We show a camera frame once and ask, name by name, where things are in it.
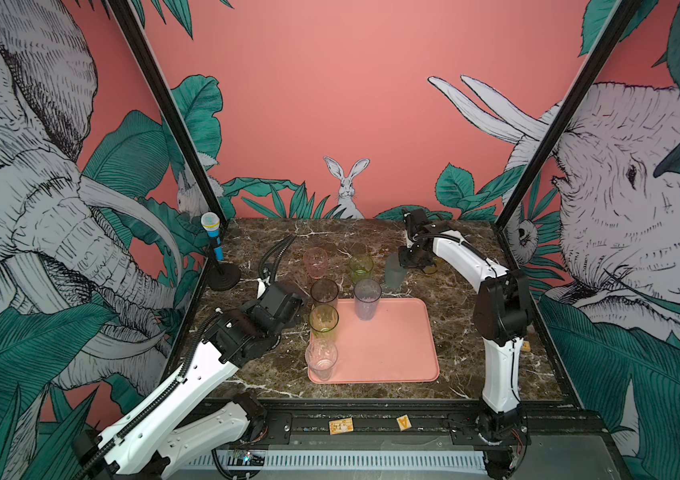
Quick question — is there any frosted teal cup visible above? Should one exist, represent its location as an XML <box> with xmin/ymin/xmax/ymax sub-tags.
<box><xmin>384</xmin><ymin>251</ymin><xmax>407</xmax><ymax>291</ymax></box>

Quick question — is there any tall blue glass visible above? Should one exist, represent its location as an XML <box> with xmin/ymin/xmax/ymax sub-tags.
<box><xmin>353</xmin><ymin>278</ymin><xmax>382</xmax><ymax>321</ymax></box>

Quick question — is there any tall green glass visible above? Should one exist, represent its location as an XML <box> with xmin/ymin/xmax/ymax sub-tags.
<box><xmin>309</xmin><ymin>304</ymin><xmax>340</xmax><ymax>342</ymax></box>

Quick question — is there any tall clear glass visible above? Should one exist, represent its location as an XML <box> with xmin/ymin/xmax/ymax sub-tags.
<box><xmin>305</xmin><ymin>340</ymin><xmax>339</xmax><ymax>381</ymax></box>

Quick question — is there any tall smoky grey glass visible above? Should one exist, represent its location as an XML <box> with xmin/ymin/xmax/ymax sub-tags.
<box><xmin>310</xmin><ymin>278</ymin><xmax>341</xmax><ymax>307</ymax></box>

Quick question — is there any short pink glass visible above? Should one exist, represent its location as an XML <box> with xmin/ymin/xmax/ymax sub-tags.
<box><xmin>303</xmin><ymin>247</ymin><xmax>329</xmax><ymax>280</ymax></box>

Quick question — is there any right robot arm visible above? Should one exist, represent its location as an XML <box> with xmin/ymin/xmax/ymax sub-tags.
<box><xmin>399</xmin><ymin>208</ymin><xmax>534</xmax><ymax>445</ymax></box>

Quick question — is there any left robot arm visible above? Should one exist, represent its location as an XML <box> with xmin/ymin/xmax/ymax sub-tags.
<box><xmin>73</xmin><ymin>281</ymin><xmax>308</xmax><ymax>479</ymax></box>

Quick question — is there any pink plastic tray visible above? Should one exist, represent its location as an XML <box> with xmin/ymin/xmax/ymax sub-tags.
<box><xmin>308</xmin><ymin>298</ymin><xmax>440</xmax><ymax>384</ymax></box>

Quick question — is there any short yellow glass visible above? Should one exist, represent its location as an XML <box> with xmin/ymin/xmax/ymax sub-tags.
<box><xmin>420</xmin><ymin>260</ymin><xmax>438</xmax><ymax>275</ymax></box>

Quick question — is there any short green glass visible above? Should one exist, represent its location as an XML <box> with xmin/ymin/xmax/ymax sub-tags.
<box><xmin>348</xmin><ymin>253</ymin><xmax>374</xmax><ymax>284</ymax></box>

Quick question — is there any black microphone stand base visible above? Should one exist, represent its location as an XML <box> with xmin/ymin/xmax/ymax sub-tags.
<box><xmin>206</xmin><ymin>261</ymin><xmax>241</xmax><ymax>292</ymax></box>

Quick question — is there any blue toy microphone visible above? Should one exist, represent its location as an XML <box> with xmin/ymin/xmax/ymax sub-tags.
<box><xmin>201</xmin><ymin>211</ymin><xmax>224</xmax><ymax>262</ymax></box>

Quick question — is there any small yellow letter tag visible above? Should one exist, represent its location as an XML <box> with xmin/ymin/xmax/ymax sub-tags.
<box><xmin>396</xmin><ymin>415</ymin><xmax>412</xmax><ymax>431</ymax></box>

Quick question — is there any white ribbed panel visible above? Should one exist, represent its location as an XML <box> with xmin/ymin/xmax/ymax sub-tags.
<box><xmin>185</xmin><ymin>450</ymin><xmax>487</xmax><ymax>474</ymax></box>

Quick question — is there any black corrugated cable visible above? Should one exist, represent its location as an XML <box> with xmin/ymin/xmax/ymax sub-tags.
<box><xmin>257</xmin><ymin>233</ymin><xmax>298</xmax><ymax>283</ymax></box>

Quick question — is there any yellow tag on rail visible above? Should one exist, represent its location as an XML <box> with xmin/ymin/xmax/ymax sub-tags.
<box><xmin>329</xmin><ymin>418</ymin><xmax>354</xmax><ymax>435</ymax></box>

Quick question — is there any black front rail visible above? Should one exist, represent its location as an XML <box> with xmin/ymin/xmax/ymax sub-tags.
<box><xmin>256</xmin><ymin>399</ymin><xmax>607</xmax><ymax>448</ymax></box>

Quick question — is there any black corner frame post right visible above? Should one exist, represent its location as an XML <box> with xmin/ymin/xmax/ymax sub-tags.
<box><xmin>494</xmin><ymin>0</ymin><xmax>642</xmax><ymax>230</ymax></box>

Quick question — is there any black corner frame post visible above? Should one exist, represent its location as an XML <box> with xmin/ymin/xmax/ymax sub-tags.
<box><xmin>494</xmin><ymin>0</ymin><xmax>642</xmax><ymax>230</ymax></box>
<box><xmin>107</xmin><ymin>0</ymin><xmax>228</xmax><ymax>229</ymax></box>

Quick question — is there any black corner frame post left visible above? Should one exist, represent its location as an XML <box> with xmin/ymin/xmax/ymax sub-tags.
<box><xmin>107</xmin><ymin>0</ymin><xmax>228</xmax><ymax>229</ymax></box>

